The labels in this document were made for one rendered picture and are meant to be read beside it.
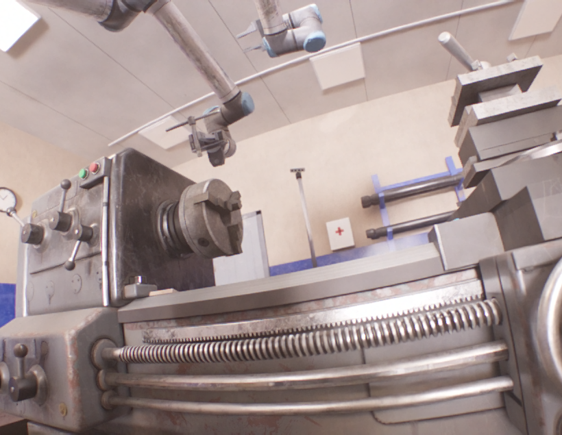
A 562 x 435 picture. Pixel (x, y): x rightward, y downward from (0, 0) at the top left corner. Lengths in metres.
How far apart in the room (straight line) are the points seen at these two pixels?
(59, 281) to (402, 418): 1.00
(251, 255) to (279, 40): 3.36
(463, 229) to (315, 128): 4.06
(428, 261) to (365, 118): 3.99
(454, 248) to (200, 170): 4.77
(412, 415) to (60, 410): 0.75
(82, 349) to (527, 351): 0.83
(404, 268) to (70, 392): 0.75
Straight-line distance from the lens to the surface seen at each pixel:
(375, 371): 0.49
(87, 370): 0.80
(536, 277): 0.44
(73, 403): 0.80
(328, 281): 0.56
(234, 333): 0.63
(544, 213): 0.45
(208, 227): 0.84
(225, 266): 4.37
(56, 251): 1.09
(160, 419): 0.85
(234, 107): 1.21
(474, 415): 0.64
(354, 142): 4.29
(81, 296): 0.96
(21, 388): 0.88
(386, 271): 0.55
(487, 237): 0.56
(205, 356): 0.59
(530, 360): 0.45
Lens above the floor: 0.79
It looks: 14 degrees up
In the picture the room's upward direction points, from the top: 9 degrees counter-clockwise
